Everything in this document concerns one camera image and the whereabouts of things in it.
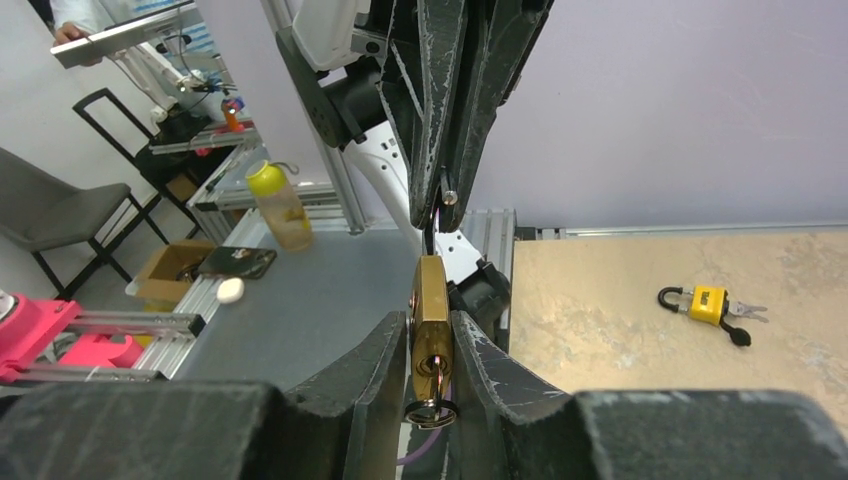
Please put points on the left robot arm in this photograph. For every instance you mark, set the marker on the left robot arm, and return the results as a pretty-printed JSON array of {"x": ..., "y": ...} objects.
[{"x": 334, "y": 52}]

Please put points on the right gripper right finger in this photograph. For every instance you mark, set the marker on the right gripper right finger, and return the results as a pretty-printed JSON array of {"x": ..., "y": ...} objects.
[{"x": 514, "y": 425}]

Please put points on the brass padlock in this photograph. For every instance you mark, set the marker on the brass padlock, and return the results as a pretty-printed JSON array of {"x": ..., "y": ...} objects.
[{"x": 432, "y": 347}]

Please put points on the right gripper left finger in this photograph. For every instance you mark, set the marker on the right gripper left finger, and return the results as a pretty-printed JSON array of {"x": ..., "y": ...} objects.
[{"x": 342, "y": 423}]

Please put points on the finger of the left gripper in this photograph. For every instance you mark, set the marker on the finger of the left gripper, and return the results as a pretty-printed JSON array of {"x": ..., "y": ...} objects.
[
  {"x": 498, "y": 39},
  {"x": 419, "y": 87}
]

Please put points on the yellow capped bottle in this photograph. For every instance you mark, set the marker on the yellow capped bottle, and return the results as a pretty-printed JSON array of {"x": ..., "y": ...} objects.
[{"x": 279, "y": 204}]

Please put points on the grey chair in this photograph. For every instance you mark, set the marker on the grey chair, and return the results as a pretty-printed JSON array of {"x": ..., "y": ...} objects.
[{"x": 40, "y": 212}]

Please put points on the pink fixture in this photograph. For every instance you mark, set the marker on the pink fixture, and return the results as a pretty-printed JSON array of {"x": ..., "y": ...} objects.
[{"x": 45, "y": 341}]

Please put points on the cardboard box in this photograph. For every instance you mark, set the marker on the cardboard box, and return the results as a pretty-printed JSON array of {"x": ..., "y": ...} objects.
[{"x": 168, "y": 274}]

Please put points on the small keys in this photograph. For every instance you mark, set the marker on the small keys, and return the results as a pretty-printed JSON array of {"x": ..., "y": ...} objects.
[{"x": 437, "y": 410}]

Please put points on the yellow black padlock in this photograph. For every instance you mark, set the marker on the yellow black padlock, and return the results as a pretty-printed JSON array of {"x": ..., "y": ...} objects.
[{"x": 713, "y": 306}]

